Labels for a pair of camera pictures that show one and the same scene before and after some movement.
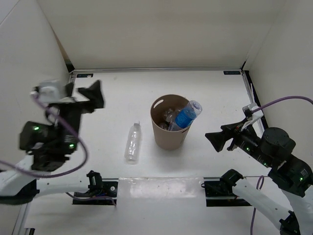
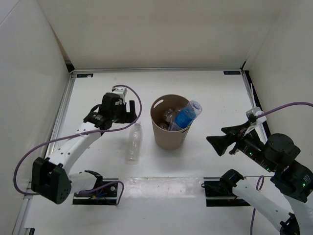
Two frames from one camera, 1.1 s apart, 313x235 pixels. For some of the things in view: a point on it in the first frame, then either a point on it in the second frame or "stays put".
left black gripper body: [72, 114] -> [121, 116]
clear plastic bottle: [133, 144] stays put
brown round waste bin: [170, 140] stays put
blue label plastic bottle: [185, 117] stays put
